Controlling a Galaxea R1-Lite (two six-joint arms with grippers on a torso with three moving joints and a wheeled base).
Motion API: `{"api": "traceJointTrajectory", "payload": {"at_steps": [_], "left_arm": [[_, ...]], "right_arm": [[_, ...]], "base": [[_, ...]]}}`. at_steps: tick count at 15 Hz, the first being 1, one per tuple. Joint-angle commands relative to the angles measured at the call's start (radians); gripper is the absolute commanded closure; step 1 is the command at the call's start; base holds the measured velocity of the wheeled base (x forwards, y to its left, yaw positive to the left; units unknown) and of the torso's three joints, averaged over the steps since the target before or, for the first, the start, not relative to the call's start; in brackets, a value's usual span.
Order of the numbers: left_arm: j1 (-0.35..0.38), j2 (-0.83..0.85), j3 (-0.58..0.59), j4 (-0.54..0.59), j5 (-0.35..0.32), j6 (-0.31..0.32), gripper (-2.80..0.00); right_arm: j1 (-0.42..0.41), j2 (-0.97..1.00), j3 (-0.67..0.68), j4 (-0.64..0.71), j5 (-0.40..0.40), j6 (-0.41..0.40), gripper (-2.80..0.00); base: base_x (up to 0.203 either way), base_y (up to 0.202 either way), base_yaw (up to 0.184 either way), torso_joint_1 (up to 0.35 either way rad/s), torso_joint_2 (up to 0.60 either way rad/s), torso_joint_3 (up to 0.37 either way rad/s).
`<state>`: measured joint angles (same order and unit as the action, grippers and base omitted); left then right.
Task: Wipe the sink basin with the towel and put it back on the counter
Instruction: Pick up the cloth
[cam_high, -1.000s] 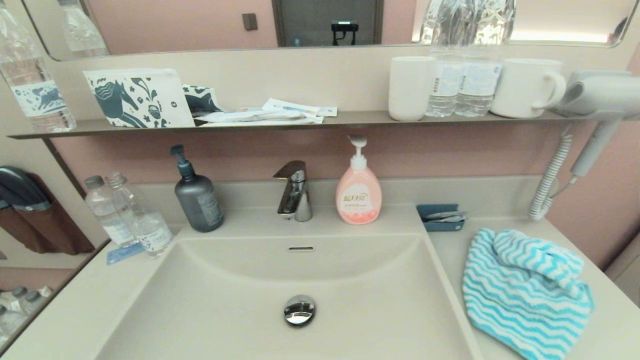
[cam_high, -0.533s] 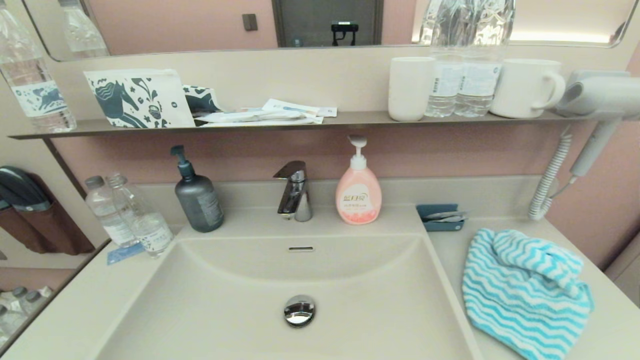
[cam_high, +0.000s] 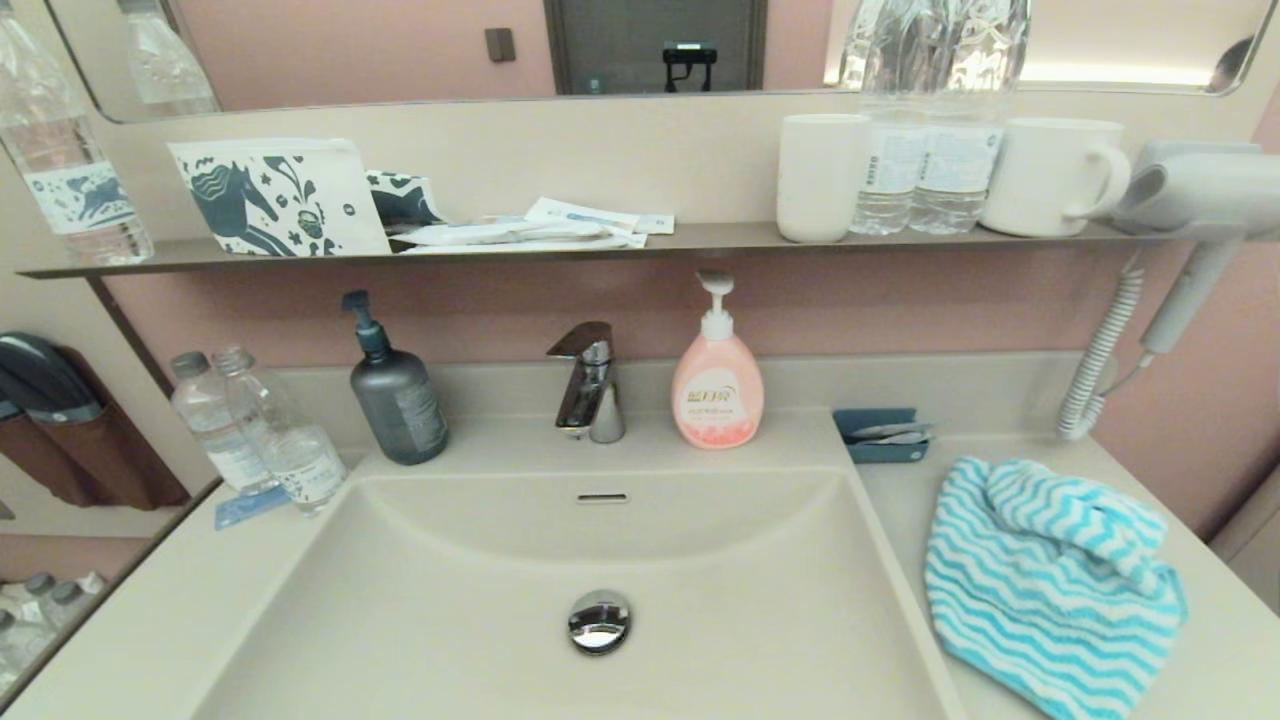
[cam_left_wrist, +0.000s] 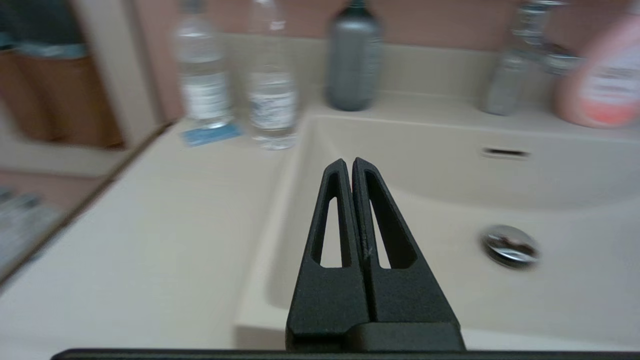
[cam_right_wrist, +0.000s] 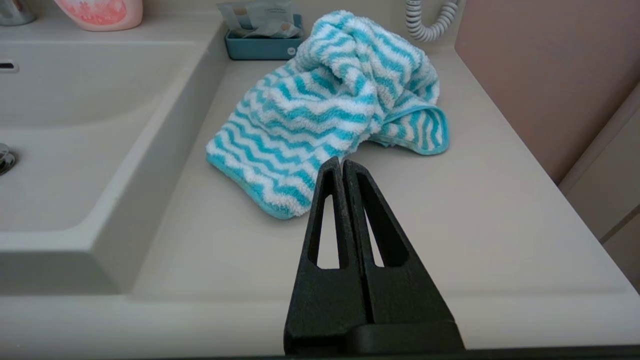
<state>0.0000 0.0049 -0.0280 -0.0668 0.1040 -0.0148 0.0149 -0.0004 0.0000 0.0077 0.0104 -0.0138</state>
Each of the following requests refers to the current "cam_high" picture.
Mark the dark grey pump bottle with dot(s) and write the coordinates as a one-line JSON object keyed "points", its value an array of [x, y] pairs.
{"points": [[400, 400]]}

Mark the dark grey rounded item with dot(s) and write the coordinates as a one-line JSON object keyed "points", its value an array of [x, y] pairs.
{"points": [[45, 380]]}

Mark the wall mirror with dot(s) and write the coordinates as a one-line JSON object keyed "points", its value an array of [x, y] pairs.
{"points": [[380, 50]]}

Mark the small dark blue printed pouch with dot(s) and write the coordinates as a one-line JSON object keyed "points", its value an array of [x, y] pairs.
{"points": [[405, 200]]}

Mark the water bottle blue print label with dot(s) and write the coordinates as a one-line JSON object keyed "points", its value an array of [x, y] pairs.
{"points": [[75, 190]]}

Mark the chrome faucet body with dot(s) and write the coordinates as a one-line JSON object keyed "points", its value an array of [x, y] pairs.
{"points": [[597, 405]]}

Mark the teal white zigzag striped towel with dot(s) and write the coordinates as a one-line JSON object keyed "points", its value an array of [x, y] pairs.
{"points": [[1040, 600]]}

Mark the chrome sink drain plug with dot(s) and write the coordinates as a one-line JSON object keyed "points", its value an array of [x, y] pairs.
{"points": [[600, 622]]}

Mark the white pouch blue horse print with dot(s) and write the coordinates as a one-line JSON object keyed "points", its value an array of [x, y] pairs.
{"points": [[270, 195]]}

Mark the grey wall shelf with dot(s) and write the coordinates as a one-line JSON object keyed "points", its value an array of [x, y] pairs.
{"points": [[720, 238]]}

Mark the white wrapped amenity packet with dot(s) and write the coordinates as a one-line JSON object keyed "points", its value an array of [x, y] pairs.
{"points": [[500, 238]]}

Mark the white grey hair dryer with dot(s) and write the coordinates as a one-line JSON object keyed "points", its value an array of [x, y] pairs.
{"points": [[1200, 190]]}

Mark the small water bottle blue print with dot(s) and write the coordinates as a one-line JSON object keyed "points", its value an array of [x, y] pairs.
{"points": [[295, 455]]}

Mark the brown hanging pouch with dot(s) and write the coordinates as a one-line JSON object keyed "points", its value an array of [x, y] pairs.
{"points": [[110, 455]]}

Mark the pink hand soap pump bottle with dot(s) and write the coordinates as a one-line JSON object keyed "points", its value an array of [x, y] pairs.
{"points": [[716, 395]]}

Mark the white ceramic tumbler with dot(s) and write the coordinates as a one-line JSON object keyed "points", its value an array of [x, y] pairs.
{"points": [[822, 180]]}

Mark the small water bottle plain label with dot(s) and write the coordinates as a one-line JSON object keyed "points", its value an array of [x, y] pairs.
{"points": [[215, 440]]}

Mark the teal amenity tray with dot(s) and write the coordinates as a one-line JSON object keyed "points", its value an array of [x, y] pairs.
{"points": [[880, 452]]}

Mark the beige wash basin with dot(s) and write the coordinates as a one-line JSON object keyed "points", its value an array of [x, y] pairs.
{"points": [[450, 600]]}

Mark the small clear capped bottle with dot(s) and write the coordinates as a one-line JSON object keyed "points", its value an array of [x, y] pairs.
{"points": [[40, 592], [72, 602]]}

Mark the white ceramic mug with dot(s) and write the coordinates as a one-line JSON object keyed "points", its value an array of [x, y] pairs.
{"points": [[1040, 180]]}

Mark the water bottle white text label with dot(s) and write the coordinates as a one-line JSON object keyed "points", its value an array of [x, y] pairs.
{"points": [[885, 170], [965, 160]]}

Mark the white blue amenity packet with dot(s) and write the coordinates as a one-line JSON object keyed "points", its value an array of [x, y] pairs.
{"points": [[600, 215]]}

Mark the silver amenity sachet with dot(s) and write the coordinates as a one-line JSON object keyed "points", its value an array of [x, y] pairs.
{"points": [[905, 440], [890, 430]]}

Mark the blue card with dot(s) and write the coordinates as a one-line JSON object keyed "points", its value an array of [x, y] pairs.
{"points": [[245, 508]]}

